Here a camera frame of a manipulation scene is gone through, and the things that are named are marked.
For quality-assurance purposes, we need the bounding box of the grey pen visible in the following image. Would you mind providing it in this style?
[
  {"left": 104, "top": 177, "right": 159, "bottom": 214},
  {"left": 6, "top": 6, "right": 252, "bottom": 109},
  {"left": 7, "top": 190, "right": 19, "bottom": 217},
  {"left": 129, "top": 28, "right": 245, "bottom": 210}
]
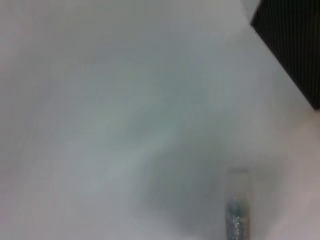
[{"left": 224, "top": 166, "right": 251, "bottom": 240}]

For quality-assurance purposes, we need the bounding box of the black mesh pen holder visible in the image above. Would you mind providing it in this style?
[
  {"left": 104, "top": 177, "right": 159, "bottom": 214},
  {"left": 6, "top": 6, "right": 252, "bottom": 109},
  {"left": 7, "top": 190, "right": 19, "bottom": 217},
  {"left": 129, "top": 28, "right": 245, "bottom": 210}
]
[{"left": 249, "top": 0, "right": 320, "bottom": 111}]

